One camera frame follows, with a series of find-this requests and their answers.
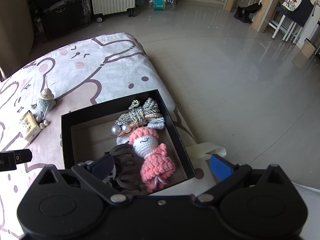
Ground wooden counter table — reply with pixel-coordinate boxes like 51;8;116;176
223;0;279;33

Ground black cardboard box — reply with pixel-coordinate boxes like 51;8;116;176
61;90;195;186

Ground twisted rope tassel with pearls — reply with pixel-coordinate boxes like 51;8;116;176
111;98;165;138

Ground yellow tissue pack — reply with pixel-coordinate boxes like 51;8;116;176
18;111;41;144

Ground white stool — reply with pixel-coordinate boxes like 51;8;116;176
268;5;306;44

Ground pink crochet bunny doll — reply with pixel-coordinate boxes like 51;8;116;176
129;127;176;193

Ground black hair claw clip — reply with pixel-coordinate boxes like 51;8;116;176
103;144;145;198

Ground water bottle pack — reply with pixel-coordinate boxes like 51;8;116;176
145;0;177;11

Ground small trash bin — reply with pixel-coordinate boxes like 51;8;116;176
300;38;316;59

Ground black shoes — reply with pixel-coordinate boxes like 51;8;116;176
234;3;262;24

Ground cartoon bear bed sheet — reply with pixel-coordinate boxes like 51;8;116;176
0;32;226;240

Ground blue crochet doll pendant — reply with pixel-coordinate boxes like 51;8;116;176
30;78;56;129

